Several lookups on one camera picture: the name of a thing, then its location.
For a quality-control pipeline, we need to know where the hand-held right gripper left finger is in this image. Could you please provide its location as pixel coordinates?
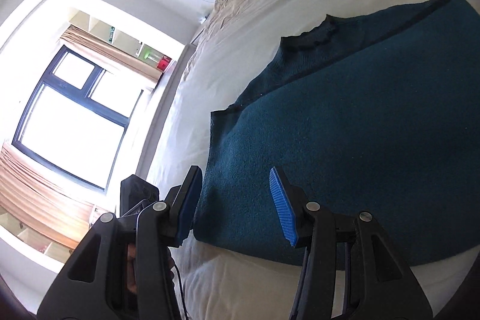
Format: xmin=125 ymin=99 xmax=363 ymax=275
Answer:
xmin=37 ymin=166 xmax=203 ymax=320

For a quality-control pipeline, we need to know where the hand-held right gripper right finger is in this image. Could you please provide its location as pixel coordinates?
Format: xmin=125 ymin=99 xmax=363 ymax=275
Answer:
xmin=269 ymin=166 xmax=436 ymax=320

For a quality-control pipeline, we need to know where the dark teal knit sweater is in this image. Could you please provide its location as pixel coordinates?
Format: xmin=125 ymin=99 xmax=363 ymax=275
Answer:
xmin=193 ymin=0 xmax=480 ymax=270

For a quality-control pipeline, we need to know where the dark framed window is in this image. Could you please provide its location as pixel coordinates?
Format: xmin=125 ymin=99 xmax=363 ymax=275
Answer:
xmin=11 ymin=44 xmax=145 ymax=192

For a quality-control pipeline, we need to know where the beige curtain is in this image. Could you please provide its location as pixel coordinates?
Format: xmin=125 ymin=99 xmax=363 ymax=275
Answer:
xmin=60 ymin=24 xmax=164 ymax=90
xmin=0 ymin=141 xmax=99 ymax=250

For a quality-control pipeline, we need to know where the white open shelf unit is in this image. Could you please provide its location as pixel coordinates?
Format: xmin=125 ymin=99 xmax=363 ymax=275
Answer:
xmin=69 ymin=7 xmax=178 ymax=74
xmin=0 ymin=209 xmax=77 ymax=265

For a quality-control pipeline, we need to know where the green plastic item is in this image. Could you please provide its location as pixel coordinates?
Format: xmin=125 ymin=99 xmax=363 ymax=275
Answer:
xmin=140 ymin=46 xmax=160 ymax=62

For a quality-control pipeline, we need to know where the black cable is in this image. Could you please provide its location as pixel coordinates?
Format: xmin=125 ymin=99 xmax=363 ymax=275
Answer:
xmin=169 ymin=256 xmax=187 ymax=320

